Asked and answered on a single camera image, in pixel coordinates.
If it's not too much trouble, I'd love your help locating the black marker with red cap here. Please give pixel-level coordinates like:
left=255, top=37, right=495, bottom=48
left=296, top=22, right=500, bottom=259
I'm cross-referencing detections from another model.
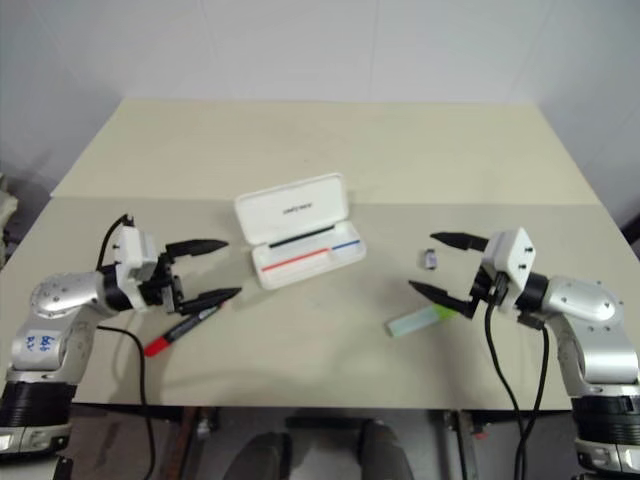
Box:
left=143, top=299, right=229, bottom=358

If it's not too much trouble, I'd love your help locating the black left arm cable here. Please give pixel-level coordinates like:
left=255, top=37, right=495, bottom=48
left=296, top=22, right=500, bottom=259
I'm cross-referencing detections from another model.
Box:
left=96, top=214, right=158, bottom=480

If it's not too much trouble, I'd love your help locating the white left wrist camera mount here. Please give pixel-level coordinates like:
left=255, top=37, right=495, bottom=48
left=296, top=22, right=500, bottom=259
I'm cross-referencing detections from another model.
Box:
left=112, top=227, right=169, bottom=312

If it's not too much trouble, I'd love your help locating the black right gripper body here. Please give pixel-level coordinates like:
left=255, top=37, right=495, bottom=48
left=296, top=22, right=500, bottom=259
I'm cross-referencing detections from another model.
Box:
left=469, top=263, right=502, bottom=308

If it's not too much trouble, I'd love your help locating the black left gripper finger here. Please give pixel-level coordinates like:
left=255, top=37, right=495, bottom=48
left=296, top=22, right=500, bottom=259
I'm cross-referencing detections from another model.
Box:
left=177, top=286, right=244, bottom=317
left=164, top=238, right=231, bottom=262

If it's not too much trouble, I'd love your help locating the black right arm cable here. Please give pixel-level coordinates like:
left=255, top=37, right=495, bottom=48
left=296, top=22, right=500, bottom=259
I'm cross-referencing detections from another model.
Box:
left=483, top=277, right=552, bottom=480

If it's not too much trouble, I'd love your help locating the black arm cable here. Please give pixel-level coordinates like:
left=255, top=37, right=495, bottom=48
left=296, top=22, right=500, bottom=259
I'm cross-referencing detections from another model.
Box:
left=483, top=277, right=552, bottom=480
left=96, top=214, right=158, bottom=480

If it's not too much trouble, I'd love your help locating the whitish crumpled background object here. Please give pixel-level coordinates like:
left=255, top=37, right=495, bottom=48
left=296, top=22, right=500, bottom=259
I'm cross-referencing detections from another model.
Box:
left=0, top=172, right=21, bottom=264

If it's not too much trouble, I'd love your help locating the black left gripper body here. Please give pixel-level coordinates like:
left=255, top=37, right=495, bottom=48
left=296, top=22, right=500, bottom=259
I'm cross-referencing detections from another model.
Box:
left=140, top=251, right=187, bottom=317

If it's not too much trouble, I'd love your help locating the green highlighter pen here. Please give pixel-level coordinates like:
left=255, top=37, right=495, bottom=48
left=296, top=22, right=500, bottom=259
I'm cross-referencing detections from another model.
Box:
left=384, top=304, right=458, bottom=339

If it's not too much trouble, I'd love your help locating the metal table leg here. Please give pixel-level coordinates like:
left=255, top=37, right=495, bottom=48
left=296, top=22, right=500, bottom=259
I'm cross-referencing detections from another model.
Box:
left=179, top=407, right=222, bottom=454
left=428, top=409, right=489, bottom=480

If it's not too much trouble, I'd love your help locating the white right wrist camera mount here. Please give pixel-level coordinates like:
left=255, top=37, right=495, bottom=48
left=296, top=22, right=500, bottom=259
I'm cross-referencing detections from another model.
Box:
left=479, top=227, right=539, bottom=314

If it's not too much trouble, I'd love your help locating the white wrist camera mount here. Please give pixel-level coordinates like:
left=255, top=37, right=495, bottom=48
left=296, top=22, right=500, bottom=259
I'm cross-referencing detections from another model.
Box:
left=479, top=227, right=539, bottom=314
left=112, top=227, right=169, bottom=312

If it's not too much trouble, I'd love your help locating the white open pencil case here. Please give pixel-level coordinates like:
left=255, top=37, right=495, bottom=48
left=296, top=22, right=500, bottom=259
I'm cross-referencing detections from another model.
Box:
left=234, top=172, right=368, bottom=291

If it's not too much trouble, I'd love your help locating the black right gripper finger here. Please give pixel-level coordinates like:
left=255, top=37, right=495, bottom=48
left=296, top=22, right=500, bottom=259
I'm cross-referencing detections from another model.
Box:
left=408, top=279, right=479, bottom=321
left=430, top=230, right=489, bottom=253

